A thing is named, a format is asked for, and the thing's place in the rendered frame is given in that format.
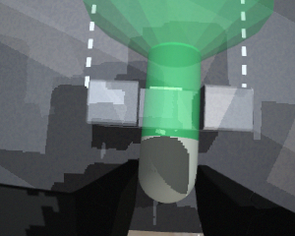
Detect grey blocks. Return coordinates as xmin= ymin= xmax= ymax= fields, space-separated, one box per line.
xmin=86 ymin=80 xmax=254 ymax=133

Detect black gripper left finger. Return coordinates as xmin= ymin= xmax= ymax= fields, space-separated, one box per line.
xmin=0 ymin=160 xmax=139 ymax=236

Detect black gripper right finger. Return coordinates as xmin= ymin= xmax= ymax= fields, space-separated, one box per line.
xmin=195 ymin=164 xmax=295 ymax=236

